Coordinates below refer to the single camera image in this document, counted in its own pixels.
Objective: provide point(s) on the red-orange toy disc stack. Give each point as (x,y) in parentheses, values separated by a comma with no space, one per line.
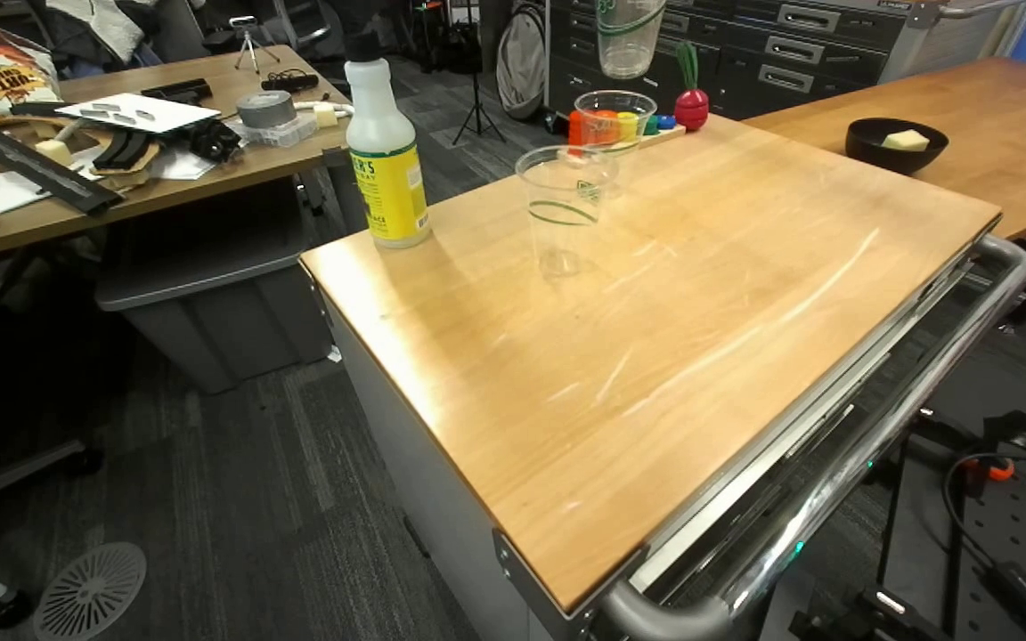
(580,130)

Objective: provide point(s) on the orange toy disc stack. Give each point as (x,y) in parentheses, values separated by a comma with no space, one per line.
(605,130)

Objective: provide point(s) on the yellow toy disc stack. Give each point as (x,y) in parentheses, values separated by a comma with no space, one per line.
(629,127)

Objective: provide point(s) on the green toy disc stack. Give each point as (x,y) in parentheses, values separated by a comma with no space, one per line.
(648,121)

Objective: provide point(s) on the white bottle with yellow label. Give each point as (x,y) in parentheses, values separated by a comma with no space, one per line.
(389,179)

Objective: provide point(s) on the black tripod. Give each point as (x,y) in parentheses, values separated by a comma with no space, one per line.
(478,82)

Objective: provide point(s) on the blue toy disc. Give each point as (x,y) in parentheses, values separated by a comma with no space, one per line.
(666,121)

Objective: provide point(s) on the red radish toy green leaves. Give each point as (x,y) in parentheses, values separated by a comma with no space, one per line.
(694,109)

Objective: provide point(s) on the grey filing cabinet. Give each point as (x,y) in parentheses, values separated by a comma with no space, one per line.
(214,308)

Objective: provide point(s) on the wooden office desk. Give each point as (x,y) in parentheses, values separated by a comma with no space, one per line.
(242,162)

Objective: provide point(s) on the grey tape roll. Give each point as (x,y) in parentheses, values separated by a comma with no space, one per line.
(264,109)

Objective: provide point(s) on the black remote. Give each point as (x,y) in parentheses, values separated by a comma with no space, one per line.
(289,78)

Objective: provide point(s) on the dark drawer tool chest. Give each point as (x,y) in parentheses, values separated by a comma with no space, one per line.
(776,46)

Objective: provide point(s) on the black bowl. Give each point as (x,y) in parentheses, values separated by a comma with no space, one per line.
(865,142)

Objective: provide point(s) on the black flat phone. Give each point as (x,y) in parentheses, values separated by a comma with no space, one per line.
(181,91)

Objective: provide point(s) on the white paper sheet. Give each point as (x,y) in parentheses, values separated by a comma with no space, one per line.
(141,110)

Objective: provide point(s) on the yellow butter block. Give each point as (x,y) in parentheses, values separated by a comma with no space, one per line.
(905,140)

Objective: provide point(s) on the long black bar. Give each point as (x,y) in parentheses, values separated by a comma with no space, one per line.
(39,167)

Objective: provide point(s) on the round grey perforated disc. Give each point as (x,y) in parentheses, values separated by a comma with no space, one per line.
(91,593)

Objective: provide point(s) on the white jacket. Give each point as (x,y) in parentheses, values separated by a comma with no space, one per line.
(91,25)

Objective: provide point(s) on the small white note paper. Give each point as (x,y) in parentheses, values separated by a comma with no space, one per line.
(9,191)

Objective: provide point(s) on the wooden side table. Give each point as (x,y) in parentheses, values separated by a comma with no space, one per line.
(1012,130)

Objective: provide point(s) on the black perforated breadboard plate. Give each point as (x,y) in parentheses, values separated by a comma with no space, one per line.
(1012,555)

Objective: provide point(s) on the chip bag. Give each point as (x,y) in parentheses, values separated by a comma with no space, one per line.
(7,78)

